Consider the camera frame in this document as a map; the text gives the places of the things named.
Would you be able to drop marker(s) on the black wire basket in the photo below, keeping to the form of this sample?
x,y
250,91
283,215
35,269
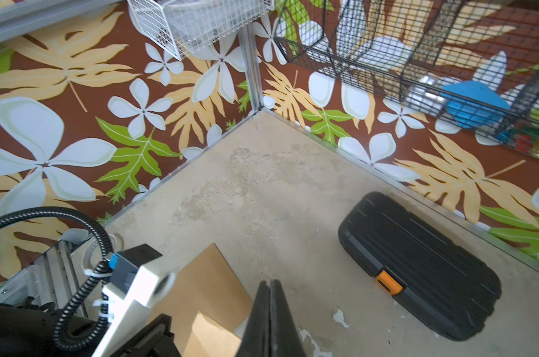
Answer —
x,y
407,51

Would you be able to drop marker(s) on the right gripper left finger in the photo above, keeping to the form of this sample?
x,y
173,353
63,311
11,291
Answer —
x,y
256,340

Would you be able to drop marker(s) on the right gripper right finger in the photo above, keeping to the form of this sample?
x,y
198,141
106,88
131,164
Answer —
x,y
284,338

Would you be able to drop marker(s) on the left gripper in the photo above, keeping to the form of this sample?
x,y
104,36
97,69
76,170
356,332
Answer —
x,y
155,340

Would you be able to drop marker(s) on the brown file bag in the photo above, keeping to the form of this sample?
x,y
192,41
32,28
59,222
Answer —
x,y
207,285
210,339

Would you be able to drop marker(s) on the black tool case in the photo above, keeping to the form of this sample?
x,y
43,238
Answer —
x,y
442,284

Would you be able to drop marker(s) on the blue item in basket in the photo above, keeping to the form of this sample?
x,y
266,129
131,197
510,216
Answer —
x,y
473,104

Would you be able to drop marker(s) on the white wire basket left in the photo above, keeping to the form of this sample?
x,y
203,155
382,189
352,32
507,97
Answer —
x,y
186,27

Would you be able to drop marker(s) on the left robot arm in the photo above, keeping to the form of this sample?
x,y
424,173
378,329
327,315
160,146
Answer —
x,y
76,329

